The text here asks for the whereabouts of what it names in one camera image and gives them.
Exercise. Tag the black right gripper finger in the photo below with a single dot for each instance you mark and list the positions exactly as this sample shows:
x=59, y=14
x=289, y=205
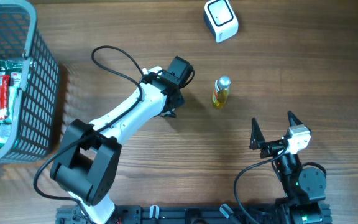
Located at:
x=257, y=139
x=293, y=120

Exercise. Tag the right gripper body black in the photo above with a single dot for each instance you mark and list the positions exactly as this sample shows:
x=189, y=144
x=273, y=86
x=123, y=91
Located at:
x=270, y=147

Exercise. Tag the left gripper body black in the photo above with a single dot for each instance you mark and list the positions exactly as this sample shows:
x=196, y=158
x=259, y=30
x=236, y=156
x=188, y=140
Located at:
x=179, y=102

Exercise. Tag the yellow oil bottle silver cap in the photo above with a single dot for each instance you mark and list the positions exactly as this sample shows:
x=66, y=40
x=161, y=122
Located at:
x=221, y=91

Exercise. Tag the red sachet stick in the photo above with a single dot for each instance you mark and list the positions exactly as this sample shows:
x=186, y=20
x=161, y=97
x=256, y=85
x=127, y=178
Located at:
x=4, y=96

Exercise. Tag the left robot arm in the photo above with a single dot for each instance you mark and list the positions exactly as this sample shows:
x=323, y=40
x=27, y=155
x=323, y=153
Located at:
x=89, y=155

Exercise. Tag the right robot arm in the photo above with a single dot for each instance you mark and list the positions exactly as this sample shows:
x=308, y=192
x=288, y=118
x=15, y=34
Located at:
x=304, y=184

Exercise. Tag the white barcode scanner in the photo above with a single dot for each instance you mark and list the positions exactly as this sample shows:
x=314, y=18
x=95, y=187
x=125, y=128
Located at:
x=220, y=19

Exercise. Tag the grey plastic mesh basket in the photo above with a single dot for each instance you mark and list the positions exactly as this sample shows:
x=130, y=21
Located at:
x=30, y=138

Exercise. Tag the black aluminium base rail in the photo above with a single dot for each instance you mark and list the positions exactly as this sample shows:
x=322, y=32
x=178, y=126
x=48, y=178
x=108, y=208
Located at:
x=261, y=213

